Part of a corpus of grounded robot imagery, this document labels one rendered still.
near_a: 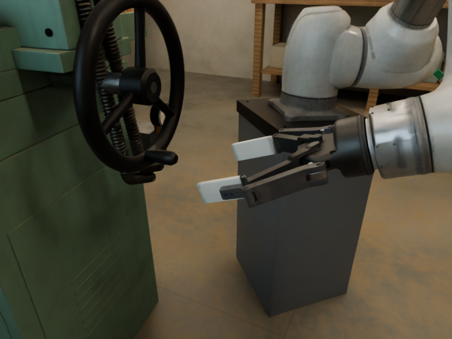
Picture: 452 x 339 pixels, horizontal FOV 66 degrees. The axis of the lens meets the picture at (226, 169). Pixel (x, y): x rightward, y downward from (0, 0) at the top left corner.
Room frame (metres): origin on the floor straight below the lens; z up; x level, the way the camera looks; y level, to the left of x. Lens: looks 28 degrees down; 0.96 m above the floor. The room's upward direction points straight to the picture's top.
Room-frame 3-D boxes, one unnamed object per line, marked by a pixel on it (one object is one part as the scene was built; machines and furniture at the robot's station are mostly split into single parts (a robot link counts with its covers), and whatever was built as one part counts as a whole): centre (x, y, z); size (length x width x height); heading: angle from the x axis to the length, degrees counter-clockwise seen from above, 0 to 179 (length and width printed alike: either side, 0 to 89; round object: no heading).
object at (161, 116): (0.86, 0.17, 0.65); 0.06 x 0.04 x 0.08; 160
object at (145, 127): (0.89, 0.24, 0.58); 0.12 x 0.08 x 0.08; 70
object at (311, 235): (0.97, -0.23, 0.30); 0.30 x 0.30 x 0.60; 20
